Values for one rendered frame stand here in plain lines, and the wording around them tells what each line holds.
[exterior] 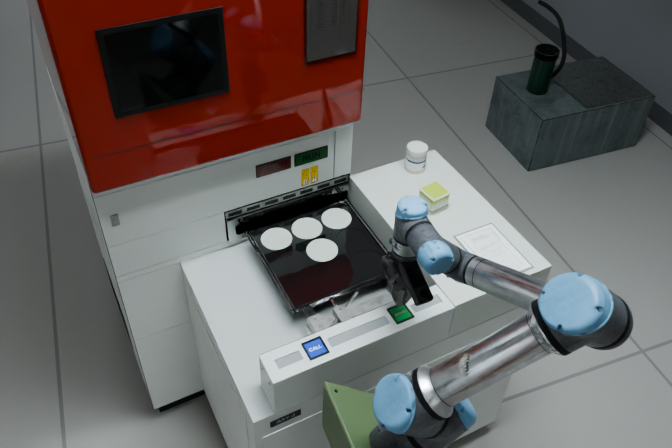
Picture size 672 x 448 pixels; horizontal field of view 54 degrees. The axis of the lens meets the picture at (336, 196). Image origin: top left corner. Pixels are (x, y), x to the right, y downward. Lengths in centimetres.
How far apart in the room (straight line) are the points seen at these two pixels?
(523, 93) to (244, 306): 243
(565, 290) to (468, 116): 314
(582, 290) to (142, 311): 148
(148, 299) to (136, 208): 39
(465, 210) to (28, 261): 220
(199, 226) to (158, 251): 15
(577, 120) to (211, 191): 246
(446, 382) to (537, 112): 263
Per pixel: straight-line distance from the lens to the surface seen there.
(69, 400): 296
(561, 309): 127
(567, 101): 399
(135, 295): 222
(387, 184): 221
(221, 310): 203
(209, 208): 206
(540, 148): 391
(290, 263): 203
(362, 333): 179
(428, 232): 152
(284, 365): 173
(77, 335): 314
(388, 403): 142
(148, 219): 202
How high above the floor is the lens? 239
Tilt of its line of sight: 42 degrees down
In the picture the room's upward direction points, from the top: 2 degrees clockwise
